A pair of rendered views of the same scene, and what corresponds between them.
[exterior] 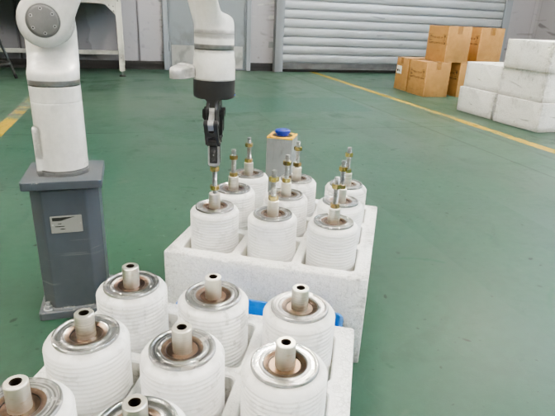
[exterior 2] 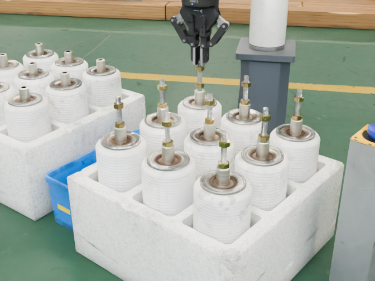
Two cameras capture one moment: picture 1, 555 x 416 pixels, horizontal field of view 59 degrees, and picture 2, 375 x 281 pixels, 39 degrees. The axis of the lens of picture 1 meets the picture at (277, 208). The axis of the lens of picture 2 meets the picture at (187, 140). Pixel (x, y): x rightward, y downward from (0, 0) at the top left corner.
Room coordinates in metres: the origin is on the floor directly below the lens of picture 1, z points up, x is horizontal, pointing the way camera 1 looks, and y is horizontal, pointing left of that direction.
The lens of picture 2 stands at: (1.38, -0.84, 0.70)
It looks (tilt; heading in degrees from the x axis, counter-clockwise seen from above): 27 degrees down; 117
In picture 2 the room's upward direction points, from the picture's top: straight up
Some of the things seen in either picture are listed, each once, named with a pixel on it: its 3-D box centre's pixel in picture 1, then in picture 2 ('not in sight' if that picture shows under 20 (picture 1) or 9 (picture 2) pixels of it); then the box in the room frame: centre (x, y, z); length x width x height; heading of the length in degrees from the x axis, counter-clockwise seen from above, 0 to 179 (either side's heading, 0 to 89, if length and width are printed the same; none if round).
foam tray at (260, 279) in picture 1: (282, 262); (207, 207); (1.00, -0.02, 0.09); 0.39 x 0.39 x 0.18; 78
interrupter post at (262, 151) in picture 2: (296, 173); (262, 149); (1.12, -0.04, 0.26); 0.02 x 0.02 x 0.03
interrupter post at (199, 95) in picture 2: (214, 200); (199, 97); (0.91, 0.12, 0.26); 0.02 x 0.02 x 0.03
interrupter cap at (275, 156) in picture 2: (296, 178); (262, 155); (1.12, -0.04, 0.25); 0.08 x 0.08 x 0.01
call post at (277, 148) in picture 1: (279, 191); (364, 216); (1.30, 0.00, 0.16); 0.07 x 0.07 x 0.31; 78
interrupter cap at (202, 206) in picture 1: (214, 206); (199, 102); (0.91, 0.12, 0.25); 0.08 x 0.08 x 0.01
